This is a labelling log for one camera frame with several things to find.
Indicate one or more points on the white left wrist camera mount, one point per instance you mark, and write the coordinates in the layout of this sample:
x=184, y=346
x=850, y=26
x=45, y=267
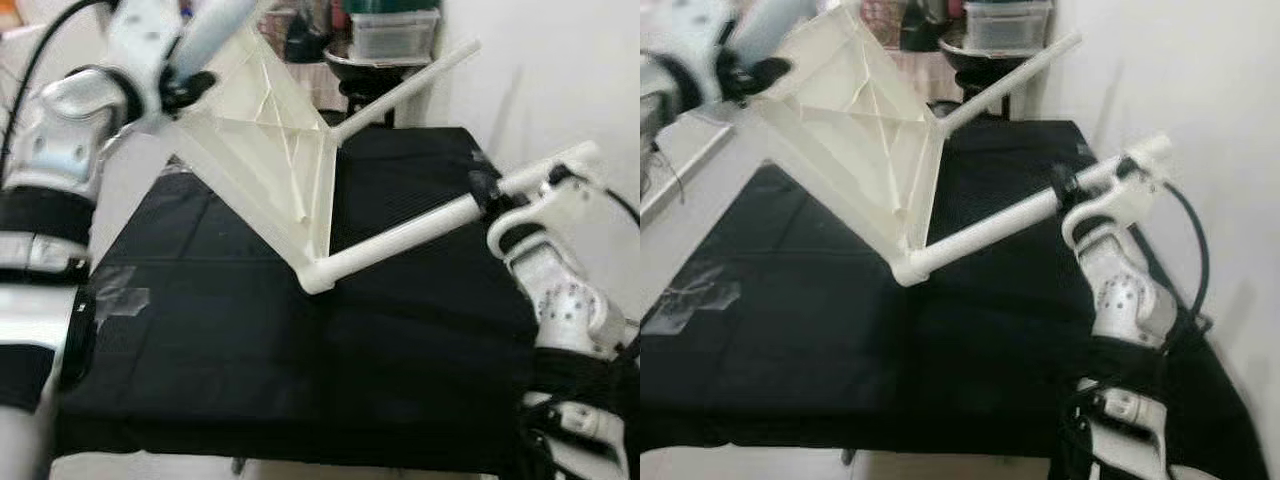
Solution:
x=690, y=30
x=145, y=40

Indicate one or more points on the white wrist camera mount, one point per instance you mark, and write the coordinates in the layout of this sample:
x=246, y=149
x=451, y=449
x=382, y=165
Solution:
x=1125, y=200
x=545, y=205
x=690, y=30
x=145, y=40

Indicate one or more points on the black bag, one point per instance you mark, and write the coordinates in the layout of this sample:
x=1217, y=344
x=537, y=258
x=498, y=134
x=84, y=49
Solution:
x=305, y=35
x=920, y=28

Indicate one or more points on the grey metal table leg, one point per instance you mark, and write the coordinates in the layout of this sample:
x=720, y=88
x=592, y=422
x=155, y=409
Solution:
x=848, y=456
x=239, y=465

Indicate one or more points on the beige cloth covered table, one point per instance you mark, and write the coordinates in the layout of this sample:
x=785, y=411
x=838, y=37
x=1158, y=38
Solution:
x=915, y=78
x=322, y=88

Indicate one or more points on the green pot lid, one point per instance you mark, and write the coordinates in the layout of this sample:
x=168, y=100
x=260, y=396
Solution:
x=395, y=6
x=1005, y=3

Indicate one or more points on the white plastic table top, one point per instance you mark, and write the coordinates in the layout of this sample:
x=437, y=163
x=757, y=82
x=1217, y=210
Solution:
x=870, y=150
x=270, y=150

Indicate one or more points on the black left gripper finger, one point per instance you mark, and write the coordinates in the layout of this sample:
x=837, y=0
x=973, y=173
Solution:
x=190, y=90
x=758, y=78

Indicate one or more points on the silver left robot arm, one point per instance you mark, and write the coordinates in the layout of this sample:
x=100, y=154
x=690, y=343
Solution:
x=60, y=140
x=670, y=100

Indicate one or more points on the black tablecloth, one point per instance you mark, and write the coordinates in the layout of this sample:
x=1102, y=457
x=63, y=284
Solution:
x=300, y=370
x=900, y=370

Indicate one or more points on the clear tape patch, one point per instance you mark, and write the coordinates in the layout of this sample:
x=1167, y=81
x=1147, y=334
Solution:
x=690, y=298
x=118, y=290

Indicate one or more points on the clear plastic storage box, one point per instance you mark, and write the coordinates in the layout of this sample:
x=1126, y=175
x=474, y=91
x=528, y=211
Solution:
x=1008, y=28
x=395, y=35

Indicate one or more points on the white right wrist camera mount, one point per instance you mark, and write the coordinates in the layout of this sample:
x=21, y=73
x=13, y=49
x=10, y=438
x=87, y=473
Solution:
x=1125, y=200
x=545, y=205

